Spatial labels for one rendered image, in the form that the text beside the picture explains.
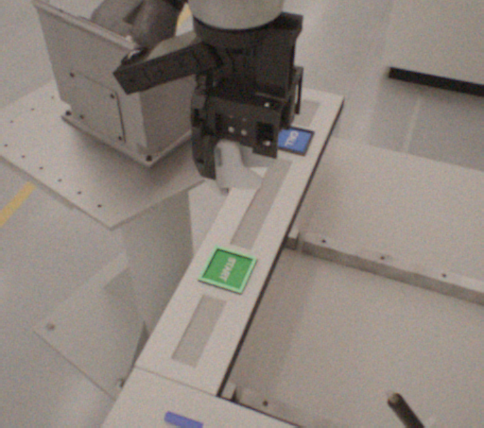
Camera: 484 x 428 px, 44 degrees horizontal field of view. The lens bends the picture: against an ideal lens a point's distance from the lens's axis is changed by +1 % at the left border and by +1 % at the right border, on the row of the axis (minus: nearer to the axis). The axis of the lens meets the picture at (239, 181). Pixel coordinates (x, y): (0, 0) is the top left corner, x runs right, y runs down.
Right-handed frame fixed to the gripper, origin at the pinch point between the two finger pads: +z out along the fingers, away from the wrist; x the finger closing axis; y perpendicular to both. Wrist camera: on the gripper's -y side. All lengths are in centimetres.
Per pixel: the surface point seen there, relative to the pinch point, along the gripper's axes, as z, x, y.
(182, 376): 14.7, -14.3, 1.5
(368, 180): 28.7, 36.6, 12.2
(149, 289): 73, 29, -31
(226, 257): 14.3, 1.6, 0.0
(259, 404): 25.7, -9.4, 8.5
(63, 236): 111, 60, -85
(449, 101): 111, 185, 28
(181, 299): 14.7, -5.7, -2.8
